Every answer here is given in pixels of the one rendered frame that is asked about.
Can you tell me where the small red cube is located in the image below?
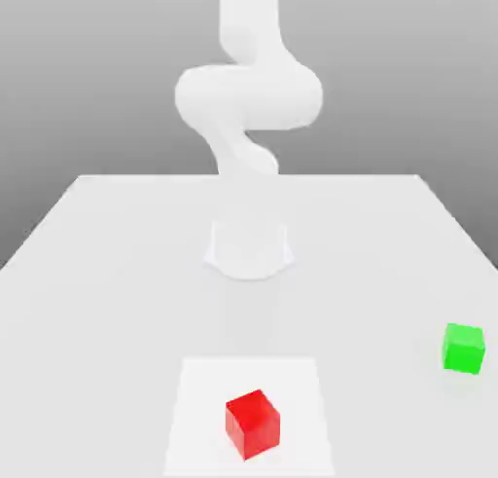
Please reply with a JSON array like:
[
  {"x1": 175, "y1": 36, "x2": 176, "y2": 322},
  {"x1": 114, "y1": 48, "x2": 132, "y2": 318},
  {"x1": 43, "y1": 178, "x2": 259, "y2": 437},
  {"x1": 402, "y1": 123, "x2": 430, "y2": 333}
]
[{"x1": 224, "y1": 388, "x2": 282, "y2": 462}]

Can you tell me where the small green cube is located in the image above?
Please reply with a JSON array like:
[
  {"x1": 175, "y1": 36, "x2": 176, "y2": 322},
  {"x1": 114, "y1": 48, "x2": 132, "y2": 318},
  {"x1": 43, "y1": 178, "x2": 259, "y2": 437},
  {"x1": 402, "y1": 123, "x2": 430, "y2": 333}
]
[{"x1": 442, "y1": 322, "x2": 486, "y2": 376}]

